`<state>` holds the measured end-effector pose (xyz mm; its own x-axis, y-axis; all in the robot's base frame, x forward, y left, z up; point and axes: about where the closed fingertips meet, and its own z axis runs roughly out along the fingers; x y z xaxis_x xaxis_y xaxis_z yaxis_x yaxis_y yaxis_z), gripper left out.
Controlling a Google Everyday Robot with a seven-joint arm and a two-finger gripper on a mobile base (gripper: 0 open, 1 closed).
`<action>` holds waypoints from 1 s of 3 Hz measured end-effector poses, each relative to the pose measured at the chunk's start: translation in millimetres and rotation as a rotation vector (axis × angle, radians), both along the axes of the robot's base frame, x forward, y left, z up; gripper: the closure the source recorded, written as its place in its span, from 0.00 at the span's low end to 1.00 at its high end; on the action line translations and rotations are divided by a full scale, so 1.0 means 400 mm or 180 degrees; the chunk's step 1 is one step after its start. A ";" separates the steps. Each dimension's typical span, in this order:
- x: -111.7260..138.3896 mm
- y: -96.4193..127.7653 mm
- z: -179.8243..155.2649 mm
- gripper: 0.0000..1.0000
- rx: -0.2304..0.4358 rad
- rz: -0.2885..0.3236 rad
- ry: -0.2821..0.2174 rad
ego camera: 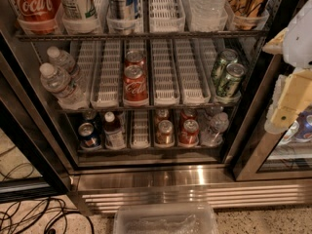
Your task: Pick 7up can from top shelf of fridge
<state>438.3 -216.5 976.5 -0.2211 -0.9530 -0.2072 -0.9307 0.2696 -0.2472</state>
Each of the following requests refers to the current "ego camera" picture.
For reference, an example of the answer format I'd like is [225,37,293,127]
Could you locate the blue Pepsi can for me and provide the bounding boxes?
[78,123,101,149]

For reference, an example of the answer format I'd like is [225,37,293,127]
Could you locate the red Coke can rear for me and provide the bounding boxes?
[125,50,146,69]

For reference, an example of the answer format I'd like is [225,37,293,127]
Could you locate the clear bottle bottom shelf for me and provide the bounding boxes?
[201,106,229,147]

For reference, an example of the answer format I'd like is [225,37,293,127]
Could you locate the clear water bottle rear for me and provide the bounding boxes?
[47,46,86,93]

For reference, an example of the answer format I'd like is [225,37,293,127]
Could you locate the clear plastic bin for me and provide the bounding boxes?
[113,203,219,234]

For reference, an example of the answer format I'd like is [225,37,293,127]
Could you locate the black cables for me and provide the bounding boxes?
[0,144,96,234]

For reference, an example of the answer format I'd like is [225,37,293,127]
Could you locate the brown juice bottle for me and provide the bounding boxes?
[103,111,125,149]

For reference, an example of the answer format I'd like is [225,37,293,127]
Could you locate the red Coke can front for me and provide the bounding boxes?
[123,65,148,106]

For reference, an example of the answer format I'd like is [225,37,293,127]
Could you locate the white green 7up can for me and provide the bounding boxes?
[60,0,98,20]

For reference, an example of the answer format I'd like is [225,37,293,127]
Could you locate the dark can rear bottom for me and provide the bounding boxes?
[82,110,102,133]

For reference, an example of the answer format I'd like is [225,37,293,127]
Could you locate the red Coca-Cola can top shelf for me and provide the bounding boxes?
[14,0,60,34]

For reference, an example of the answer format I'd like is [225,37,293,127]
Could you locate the copper can rear bottom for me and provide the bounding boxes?
[154,109,170,125]

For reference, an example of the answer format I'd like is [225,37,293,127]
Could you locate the copper can front bottom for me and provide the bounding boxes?
[156,120,174,145]

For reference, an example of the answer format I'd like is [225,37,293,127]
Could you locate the red can front bottom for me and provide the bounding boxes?
[178,119,199,146]

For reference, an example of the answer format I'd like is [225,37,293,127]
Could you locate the glass fridge door right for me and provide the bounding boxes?
[231,54,312,181]

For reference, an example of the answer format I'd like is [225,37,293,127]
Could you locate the green can rear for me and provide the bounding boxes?
[211,49,238,86]

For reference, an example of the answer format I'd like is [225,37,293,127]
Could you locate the white bottom shelf tray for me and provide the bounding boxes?
[130,110,150,149]

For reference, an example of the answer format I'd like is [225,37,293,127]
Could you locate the stainless steel fridge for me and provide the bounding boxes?
[0,0,311,215]

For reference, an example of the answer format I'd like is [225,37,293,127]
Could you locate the green can front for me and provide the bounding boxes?
[216,63,246,98]

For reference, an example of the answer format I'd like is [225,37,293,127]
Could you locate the white top shelf tray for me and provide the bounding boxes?
[148,0,185,33]

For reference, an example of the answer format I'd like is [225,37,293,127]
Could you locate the silver blue tall can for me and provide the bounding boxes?
[108,0,139,20]

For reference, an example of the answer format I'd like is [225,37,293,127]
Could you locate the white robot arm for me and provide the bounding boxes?
[262,0,312,135]

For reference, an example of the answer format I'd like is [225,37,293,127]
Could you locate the clear water bottle front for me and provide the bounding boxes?
[39,62,88,110]

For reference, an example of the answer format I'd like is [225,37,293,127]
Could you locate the red coke can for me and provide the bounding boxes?
[125,50,146,69]
[123,65,148,106]

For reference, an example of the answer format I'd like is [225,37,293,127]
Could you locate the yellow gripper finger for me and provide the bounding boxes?
[264,69,312,135]
[262,28,288,55]

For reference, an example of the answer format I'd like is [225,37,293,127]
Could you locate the copper can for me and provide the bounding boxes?
[156,120,174,145]
[154,109,170,125]

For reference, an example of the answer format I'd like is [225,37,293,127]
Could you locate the red can rear bottom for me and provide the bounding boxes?
[179,108,197,125]

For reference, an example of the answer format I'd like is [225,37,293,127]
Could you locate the clear water bottle top shelf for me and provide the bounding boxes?
[190,0,227,32]

